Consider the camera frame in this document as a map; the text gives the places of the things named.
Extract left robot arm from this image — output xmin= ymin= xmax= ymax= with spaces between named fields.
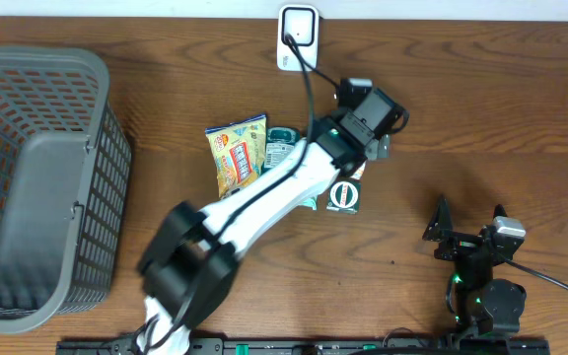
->
xmin=133 ymin=87 xmax=409 ymax=354

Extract grey plastic shopping basket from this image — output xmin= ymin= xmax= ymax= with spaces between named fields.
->
xmin=0 ymin=46 xmax=132 ymax=334

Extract small white red packet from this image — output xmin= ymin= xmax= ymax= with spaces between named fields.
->
xmin=351 ymin=163 xmax=366 ymax=180

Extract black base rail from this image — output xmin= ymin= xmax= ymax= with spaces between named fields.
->
xmin=55 ymin=337 xmax=550 ymax=355

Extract teal mouthwash bottle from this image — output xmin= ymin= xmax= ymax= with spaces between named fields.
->
xmin=262 ymin=126 xmax=301 ymax=173

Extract yellow snack bag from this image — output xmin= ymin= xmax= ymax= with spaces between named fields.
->
xmin=205 ymin=113 xmax=267 ymax=199

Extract teal wet wipes pack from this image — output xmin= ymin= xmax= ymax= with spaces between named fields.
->
xmin=299 ymin=196 xmax=318 ymax=211

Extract white barcode scanner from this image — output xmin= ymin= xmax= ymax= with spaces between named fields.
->
xmin=276 ymin=4 xmax=320 ymax=72

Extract green small box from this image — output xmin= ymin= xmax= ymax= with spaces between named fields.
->
xmin=326 ymin=179 xmax=361 ymax=214

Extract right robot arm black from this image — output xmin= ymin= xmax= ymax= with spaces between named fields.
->
xmin=422 ymin=196 xmax=527 ymax=348

